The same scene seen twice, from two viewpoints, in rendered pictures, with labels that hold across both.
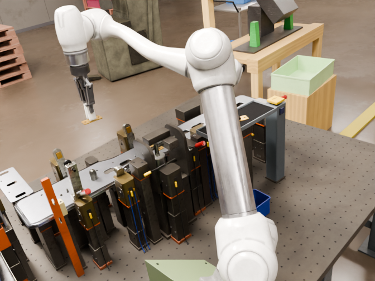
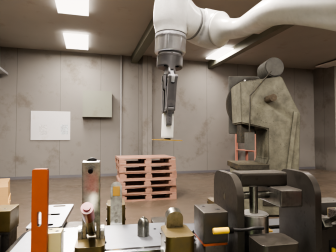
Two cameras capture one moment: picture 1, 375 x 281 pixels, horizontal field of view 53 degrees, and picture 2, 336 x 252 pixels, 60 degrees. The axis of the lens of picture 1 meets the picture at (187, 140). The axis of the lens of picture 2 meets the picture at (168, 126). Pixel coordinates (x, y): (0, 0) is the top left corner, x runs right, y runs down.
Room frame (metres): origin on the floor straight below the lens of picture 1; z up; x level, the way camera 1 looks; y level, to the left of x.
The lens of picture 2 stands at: (0.68, 0.02, 1.27)
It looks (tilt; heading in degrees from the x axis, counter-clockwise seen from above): 2 degrees up; 26
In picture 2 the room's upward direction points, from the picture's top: straight up
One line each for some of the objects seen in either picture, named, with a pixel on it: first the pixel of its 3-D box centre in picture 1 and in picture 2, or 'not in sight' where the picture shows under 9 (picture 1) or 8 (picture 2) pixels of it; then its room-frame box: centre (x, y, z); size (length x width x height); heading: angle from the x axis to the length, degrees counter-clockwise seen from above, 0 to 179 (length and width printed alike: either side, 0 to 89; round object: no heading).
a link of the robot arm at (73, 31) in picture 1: (72, 27); (175, 10); (1.44, 0.37, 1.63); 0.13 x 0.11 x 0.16; 159
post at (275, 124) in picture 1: (275, 142); not in sight; (1.59, -0.44, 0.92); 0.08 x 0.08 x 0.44; 36
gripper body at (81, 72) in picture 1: (81, 74); (169, 71); (1.43, 0.38, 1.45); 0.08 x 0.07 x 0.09; 35
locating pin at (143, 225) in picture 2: (93, 175); (143, 228); (1.36, 0.43, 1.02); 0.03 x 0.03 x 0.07
